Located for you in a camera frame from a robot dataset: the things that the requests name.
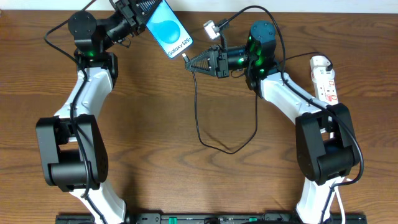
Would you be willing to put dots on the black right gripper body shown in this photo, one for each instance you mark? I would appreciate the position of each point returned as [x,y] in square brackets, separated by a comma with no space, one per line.
[221,63]

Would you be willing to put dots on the white USB charger adapter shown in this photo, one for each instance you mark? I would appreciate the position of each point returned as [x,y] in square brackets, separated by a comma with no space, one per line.
[322,68]

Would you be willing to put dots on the white power strip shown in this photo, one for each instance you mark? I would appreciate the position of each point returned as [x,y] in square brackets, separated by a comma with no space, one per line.
[324,85]

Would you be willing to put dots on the blue Galaxy smartphone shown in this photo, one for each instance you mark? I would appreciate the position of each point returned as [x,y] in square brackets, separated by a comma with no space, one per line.
[168,31]

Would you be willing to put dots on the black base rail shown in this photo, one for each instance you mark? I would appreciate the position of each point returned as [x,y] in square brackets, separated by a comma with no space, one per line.
[211,218]

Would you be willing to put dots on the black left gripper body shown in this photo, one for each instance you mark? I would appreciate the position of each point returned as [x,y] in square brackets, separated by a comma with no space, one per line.
[131,18]

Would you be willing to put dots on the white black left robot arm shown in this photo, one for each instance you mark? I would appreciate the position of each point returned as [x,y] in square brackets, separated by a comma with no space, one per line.
[72,151]

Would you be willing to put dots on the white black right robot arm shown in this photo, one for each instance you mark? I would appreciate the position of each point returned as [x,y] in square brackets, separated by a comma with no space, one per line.
[326,147]

